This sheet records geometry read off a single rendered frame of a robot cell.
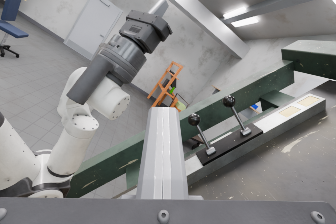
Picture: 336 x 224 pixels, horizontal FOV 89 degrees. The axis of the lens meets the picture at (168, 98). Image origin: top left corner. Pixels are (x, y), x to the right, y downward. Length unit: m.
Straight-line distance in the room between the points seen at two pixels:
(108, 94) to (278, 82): 0.74
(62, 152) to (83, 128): 0.07
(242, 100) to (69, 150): 0.65
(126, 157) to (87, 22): 6.75
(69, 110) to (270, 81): 0.76
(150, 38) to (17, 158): 0.35
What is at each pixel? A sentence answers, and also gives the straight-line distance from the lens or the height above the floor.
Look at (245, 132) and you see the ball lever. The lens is 0.56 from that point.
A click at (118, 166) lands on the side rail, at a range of 0.77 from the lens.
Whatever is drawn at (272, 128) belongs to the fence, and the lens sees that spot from 0.59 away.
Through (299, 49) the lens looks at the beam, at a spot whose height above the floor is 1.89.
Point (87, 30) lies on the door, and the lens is 7.27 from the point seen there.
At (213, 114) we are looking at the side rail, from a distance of 0.75.
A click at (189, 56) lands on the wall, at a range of 7.28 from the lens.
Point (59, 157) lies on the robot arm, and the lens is 0.46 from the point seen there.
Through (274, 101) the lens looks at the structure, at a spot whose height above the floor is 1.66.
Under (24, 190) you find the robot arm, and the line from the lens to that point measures 0.47.
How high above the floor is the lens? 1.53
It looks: 9 degrees down
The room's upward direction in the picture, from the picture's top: 36 degrees clockwise
